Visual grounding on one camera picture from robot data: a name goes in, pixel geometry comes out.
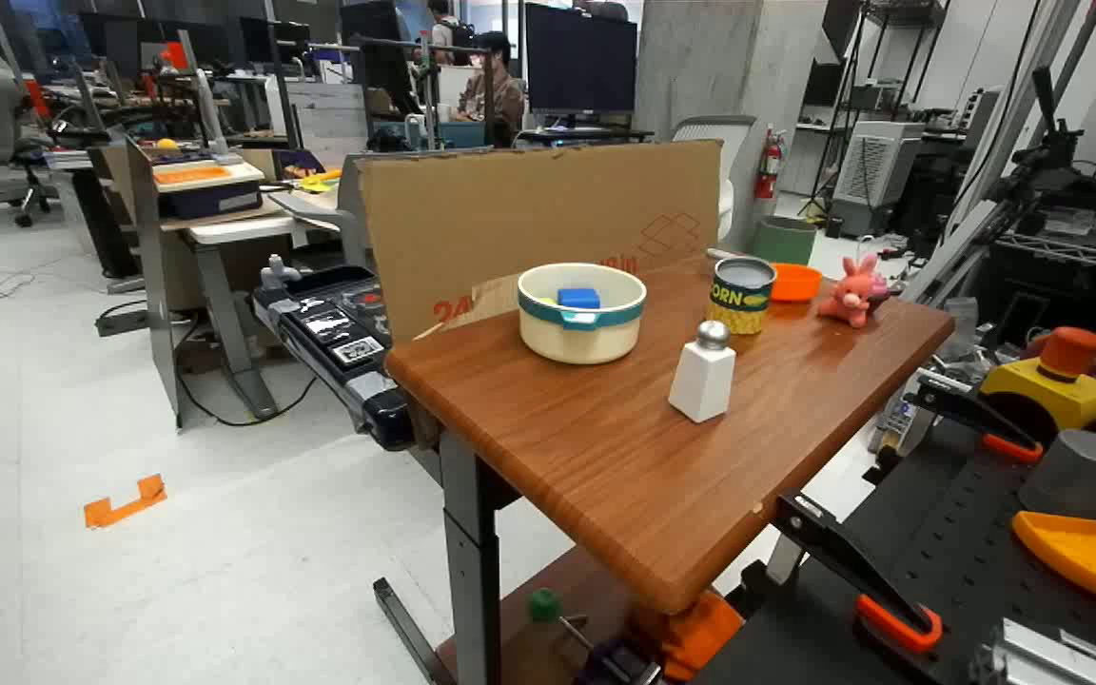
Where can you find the aluminium extrusion bar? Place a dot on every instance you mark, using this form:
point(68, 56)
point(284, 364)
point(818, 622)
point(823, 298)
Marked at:
point(1054, 658)

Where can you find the yellow green corn can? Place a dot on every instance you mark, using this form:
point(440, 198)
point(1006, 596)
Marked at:
point(739, 311)

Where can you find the black perforated base board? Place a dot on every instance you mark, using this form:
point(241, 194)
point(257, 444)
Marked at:
point(942, 544)

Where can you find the orange floor marker bracket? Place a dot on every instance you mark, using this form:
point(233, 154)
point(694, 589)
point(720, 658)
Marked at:
point(123, 506)

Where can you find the red fire extinguisher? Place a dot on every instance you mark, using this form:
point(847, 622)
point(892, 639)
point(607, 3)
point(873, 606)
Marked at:
point(766, 165)

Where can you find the brown cardboard panel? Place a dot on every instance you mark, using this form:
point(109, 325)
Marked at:
point(534, 216)

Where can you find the grey plastic cylinder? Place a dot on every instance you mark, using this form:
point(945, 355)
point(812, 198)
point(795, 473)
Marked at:
point(1077, 473)

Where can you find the dark computer monitor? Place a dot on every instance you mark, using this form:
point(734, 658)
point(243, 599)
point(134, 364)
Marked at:
point(578, 64)

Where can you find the pink rabbit toy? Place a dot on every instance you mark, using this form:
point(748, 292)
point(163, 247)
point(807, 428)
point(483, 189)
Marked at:
point(851, 298)

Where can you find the small green knob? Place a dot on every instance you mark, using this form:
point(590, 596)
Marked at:
point(541, 606)

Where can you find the yellow emergency stop button box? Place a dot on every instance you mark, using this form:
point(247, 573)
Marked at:
point(1050, 384)

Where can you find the grey office desk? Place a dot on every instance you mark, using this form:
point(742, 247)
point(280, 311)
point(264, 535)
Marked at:
point(210, 253)

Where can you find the green bin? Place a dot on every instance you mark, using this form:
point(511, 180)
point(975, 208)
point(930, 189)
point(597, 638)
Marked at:
point(783, 242)

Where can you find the white box appliance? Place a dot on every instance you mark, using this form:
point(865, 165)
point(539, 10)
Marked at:
point(875, 176)

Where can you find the black box orange top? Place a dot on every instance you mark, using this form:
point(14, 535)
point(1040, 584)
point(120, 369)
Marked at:
point(205, 184)

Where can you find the grey metal table leg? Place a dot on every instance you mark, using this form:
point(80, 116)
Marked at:
point(468, 573)

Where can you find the small blue block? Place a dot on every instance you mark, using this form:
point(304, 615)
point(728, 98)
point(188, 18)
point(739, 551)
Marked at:
point(578, 298)

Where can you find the white pot teal rim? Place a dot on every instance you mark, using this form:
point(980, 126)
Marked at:
point(578, 335)

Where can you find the orange wedge shaped piece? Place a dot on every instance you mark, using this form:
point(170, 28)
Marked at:
point(1081, 551)

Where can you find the orange printed bracket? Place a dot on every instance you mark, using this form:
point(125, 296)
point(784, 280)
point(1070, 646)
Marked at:
point(700, 634)

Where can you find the white salt shaker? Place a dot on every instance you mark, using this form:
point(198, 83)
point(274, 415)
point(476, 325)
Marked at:
point(700, 378)

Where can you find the seated person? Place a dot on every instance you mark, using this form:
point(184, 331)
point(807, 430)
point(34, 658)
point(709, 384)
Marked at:
point(496, 91)

